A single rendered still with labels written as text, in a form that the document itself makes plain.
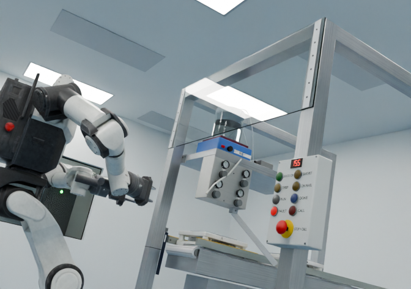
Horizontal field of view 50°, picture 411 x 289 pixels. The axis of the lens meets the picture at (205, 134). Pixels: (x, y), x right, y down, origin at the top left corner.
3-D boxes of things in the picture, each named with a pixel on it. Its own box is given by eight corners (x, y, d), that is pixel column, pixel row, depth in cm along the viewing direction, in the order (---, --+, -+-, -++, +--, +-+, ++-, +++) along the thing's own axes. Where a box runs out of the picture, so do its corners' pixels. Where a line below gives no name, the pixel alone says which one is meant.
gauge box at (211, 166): (206, 196, 191) (215, 153, 197) (194, 198, 200) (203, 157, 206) (246, 209, 201) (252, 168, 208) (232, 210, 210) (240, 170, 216)
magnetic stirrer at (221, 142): (218, 150, 202) (221, 132, 205) (194, 156, 220) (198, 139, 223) (251, 163, 212) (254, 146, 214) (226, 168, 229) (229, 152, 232)
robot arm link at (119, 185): (136, 169, 175) (119, 160, 165) (141, 192, 169) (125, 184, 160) (112, 181, 177) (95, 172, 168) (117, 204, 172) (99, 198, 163)
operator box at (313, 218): (306, 246, 116) (318, 153, 124) (265, 243, 130) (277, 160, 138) (322, 251, 119) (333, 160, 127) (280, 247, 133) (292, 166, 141)
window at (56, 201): (-15, 219, 601) (14, 140, 637) (-15, 219, 602) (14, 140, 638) (82, 241, 662) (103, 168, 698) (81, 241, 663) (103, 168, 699)
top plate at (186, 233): (218, 245, 225) (219, 241, 226) (247, 248, 205) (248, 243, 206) (178, 234, 214) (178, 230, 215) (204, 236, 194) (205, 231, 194)
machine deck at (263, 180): (214, 156, 197) (216, 147, 198) (175, 165, 229) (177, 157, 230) (312, 193, 226) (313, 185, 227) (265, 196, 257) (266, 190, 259)
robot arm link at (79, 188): (93, 199, 196) (68, 193, 192) (100, 176, 199) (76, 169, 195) (98, 198, 185) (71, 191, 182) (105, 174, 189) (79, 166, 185)
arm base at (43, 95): (49, 109, 149) (37, 81, 151) (38, 128, 158) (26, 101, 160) (88, 103, 160) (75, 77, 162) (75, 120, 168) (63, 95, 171)
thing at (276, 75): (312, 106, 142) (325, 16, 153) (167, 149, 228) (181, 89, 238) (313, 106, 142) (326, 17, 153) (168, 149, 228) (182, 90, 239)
